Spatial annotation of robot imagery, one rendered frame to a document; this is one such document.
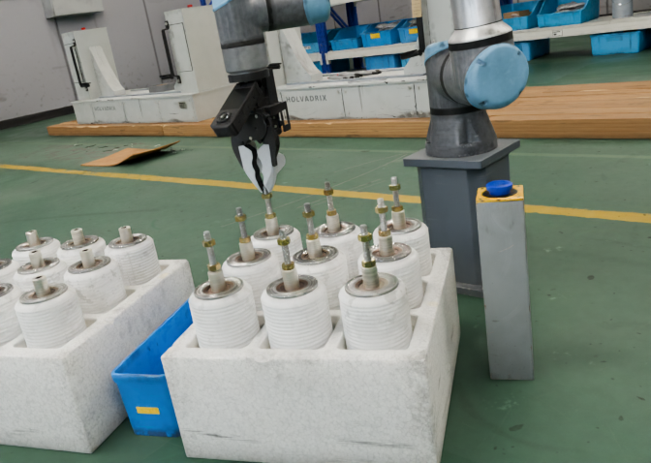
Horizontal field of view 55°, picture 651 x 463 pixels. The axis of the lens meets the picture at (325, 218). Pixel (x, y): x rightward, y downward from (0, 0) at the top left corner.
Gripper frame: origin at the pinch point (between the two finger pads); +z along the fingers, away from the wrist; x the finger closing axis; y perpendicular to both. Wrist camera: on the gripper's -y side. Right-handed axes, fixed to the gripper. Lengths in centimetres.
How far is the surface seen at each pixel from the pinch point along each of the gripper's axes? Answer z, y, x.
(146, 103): 12, 251, 264
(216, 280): 7.3, -23.4, -5.3
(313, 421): 26.4, -27.3, -20.3
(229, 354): 16.3, -28.7, -9.2
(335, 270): 10.7, -10.6, -18.2
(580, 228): 35, 73, -44
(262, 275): 10.9, -13.6, -6.2
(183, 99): 11, 241, 221
